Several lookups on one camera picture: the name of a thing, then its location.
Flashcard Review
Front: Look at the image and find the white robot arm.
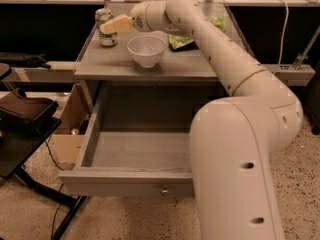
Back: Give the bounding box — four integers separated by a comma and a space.
101, 0, 303, 240

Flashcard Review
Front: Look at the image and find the grey cabinet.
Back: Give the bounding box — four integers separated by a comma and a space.
73, 2, 260, 115

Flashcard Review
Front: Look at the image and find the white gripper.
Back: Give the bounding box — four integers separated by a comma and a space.
100, 2, 149, 34

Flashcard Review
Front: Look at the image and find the green chip bag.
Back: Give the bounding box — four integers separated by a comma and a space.
168, 16, 226, 52

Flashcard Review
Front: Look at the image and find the black floor cable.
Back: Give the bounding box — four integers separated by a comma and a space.
43, 137, 68, 238

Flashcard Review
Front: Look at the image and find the cardboard box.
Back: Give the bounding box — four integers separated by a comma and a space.
52, 84, 90, 164

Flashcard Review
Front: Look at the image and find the metal drawer knob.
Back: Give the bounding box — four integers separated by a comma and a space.
161, 186, 170, 196

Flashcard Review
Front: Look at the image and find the grey open top drawer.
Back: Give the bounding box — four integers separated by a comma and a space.
58, 93, 201, 199

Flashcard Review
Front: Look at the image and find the white cable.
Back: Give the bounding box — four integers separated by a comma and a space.
273, 0, 290, 72

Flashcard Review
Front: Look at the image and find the black stand with tray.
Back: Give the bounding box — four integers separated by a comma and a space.
0, 62, 87, 240

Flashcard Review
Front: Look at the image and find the white bowl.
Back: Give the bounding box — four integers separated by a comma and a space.
127, 35, 167, 68

